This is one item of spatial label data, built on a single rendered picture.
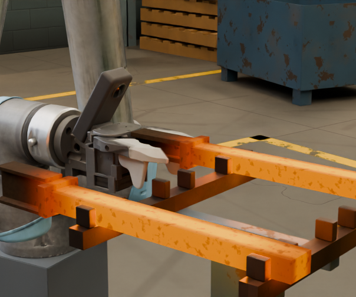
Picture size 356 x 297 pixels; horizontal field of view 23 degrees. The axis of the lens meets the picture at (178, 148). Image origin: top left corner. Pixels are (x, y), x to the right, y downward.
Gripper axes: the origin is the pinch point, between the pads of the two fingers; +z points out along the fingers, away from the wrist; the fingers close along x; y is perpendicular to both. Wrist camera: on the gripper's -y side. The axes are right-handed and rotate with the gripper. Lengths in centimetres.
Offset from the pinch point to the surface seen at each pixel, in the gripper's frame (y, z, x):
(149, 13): 66, -492, -584
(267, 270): 0.3, 30.0, 26.5
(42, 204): 0.5, 1.5, 26.0
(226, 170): 0.8, 9.2, 2.6
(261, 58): 76, -280, -462
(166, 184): -0.4, 9.1, 14.4
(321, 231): 0.5, 28.9, 14.8
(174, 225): -0.8, 18.9, 25.3
